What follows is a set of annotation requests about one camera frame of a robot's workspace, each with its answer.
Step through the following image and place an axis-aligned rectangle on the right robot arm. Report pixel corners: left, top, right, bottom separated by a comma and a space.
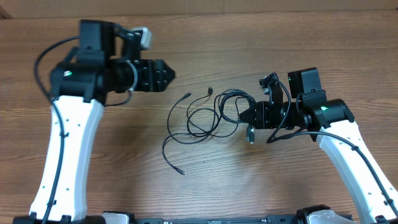
239, 67, 397, 223

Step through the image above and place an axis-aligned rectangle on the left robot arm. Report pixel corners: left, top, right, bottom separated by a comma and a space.
13, 19, 175, 224

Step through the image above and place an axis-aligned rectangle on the cardboard wall panel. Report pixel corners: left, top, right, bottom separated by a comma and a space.
1, 0, 397, 19

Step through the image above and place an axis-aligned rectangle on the black USB cable thin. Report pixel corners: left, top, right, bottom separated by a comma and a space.
161, 87, 244, 175

